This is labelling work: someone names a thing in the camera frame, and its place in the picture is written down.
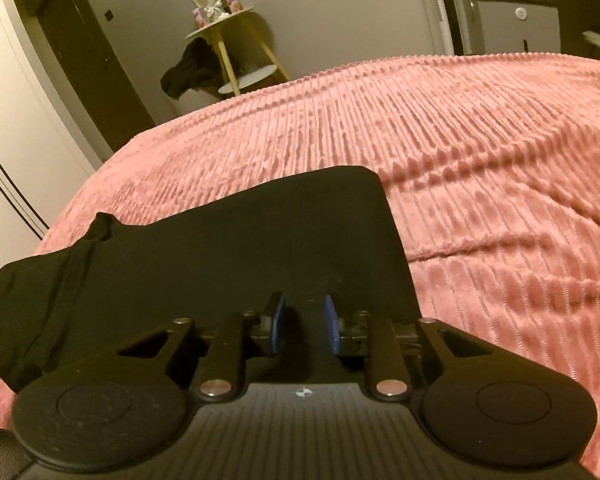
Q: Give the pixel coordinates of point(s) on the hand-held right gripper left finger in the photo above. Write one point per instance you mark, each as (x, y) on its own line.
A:
(277, 325)

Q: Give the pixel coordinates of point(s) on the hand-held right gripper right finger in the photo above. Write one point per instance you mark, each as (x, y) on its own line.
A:
(332, 325)

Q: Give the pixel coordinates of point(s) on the black pants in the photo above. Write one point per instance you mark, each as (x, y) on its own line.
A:
(230, 240)

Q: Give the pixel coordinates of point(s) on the pink ribbed blanket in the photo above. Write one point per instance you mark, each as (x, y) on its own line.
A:
(480, 160)

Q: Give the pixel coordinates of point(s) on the white wardrobe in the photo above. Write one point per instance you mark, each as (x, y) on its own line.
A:
(20, 110)

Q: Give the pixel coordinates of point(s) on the dark cloth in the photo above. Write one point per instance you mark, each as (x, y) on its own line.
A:
(192, 70)

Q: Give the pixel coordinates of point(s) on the dark brown door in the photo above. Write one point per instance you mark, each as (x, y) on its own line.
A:
(80, 60)

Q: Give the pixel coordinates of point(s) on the round white side table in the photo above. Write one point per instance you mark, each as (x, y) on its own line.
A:
(230, 22)

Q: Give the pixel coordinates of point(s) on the pink cup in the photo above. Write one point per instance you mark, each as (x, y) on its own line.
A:
(198, 18)
(233, 2)

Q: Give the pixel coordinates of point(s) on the white tower fan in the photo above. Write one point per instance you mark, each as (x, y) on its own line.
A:
(437, 5)

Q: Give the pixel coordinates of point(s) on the grey cabinet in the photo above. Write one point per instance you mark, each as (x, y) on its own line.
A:
(510, 25)

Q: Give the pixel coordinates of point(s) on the dark wall switch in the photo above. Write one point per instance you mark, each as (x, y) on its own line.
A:
(110, 15)

